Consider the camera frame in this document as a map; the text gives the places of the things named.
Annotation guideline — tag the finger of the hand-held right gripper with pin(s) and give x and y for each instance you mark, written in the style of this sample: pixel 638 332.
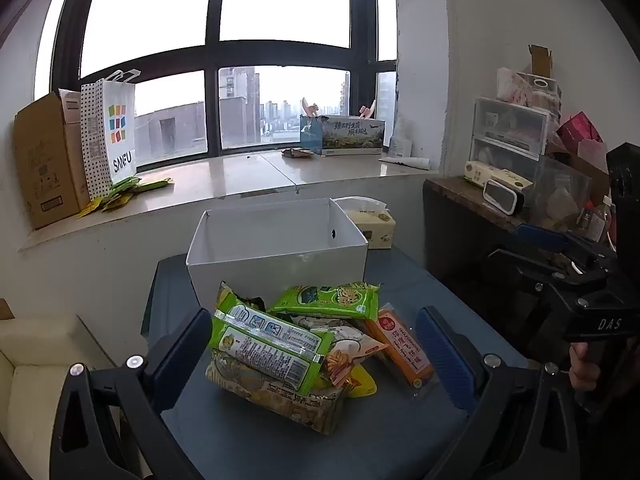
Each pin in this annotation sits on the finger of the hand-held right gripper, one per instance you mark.
pixel 530 275
pixel 542 237

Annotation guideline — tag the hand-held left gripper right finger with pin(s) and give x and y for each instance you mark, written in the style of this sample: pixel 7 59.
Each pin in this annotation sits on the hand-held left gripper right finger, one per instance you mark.
pixel 441 355

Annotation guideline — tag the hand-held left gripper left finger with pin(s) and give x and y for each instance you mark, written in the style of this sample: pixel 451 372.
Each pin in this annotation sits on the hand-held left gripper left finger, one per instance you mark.
pixel 182 355

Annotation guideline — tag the orange sausage packet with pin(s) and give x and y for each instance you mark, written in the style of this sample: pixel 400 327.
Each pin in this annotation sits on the orange sausage packet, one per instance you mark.
pixel 400 345

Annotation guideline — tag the yellow snack packet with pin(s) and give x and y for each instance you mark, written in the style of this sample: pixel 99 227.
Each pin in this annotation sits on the yellow snack packet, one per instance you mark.
pixel 362 386

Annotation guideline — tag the green packet with white label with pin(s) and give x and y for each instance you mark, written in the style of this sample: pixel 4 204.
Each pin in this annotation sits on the green packet with white label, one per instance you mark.
pixel 270 350

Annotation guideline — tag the white coconut-print snack packet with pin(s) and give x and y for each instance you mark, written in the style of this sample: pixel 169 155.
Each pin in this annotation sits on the white coconut-print snack packet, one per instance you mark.
pixel 345 337

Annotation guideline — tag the beige patterned snack packet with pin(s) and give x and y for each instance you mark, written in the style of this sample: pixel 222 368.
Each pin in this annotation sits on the beige patterned snack packet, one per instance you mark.
pixel 280 405

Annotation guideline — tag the green cartoon-print snack packet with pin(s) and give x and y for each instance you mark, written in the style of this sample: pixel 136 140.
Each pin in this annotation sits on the green cartoon-print snack packet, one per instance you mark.
pixel 325 302

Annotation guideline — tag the white cardboard box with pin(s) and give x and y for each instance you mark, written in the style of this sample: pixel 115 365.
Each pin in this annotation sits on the white cardboard box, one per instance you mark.
pixel 280 270

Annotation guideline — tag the person's right hand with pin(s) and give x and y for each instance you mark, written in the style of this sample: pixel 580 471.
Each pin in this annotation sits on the person's right hand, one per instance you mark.
pixel 582 370

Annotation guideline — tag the clear plastic container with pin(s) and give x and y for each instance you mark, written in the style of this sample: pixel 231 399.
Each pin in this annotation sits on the clear plastic container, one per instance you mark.
pixel 560 195

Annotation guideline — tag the white framed desk clock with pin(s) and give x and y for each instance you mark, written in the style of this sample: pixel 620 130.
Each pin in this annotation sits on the white framed desk clock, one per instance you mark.
pixel 502 197

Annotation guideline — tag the small cream box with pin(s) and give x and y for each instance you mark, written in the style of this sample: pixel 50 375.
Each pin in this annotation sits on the small cream box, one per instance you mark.
pixel 495 174

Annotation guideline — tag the dark wooden side table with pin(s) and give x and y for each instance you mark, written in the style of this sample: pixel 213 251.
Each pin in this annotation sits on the dark wooden side table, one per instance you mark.
pixel 450 192

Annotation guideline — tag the clear plastic drawer unit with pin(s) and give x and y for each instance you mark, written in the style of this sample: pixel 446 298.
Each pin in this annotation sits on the clear plastic drawer unit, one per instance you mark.
pixel 507 130

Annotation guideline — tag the beige tissue pack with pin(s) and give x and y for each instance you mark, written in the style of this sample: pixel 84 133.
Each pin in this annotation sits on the beige tissue pack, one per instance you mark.
pixel 375 227

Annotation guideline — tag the pink patterned bag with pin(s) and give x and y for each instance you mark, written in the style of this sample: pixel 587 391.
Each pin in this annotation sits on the pink patterned bag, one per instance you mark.
pixel 515 87

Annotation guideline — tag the white tube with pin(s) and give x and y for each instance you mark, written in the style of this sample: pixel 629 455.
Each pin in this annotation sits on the white tube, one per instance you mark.
pixel 405 161

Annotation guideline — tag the white pouch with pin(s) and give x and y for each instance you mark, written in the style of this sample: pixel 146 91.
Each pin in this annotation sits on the white pouch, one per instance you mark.
pixel 400 142

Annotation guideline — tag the pile of green yellow sachets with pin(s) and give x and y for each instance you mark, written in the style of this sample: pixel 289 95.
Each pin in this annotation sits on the pile of green yellow sachets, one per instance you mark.
pixel 120 195

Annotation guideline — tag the small open cardboard box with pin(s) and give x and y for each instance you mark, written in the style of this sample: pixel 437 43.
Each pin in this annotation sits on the small open cardboard box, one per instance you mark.
pixel 541 62

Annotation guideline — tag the pink figurine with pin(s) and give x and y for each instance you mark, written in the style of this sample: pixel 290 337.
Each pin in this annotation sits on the pink figurine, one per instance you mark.
pixel 311 107
pixel 367 110

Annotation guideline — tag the landscape-print tissue box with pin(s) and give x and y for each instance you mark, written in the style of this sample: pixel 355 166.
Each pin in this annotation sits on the landscape-print tissue box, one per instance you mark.
pixel 350 135

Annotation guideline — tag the white dotted shopping bag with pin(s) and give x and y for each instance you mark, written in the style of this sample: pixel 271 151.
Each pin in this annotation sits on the white dotted shopping bag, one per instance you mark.
pixel 117 135

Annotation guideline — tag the brown wrapper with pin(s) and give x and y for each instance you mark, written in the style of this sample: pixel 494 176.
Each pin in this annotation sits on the brown wrapper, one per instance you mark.
pixel 297 153

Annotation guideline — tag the brown cardboard box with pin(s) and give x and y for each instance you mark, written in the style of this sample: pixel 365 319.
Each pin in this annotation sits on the brown cardboard box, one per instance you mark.
pixel 45 160

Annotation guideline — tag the black framed window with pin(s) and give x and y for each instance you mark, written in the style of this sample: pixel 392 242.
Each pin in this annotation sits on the black framed window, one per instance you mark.
pixel 215 10

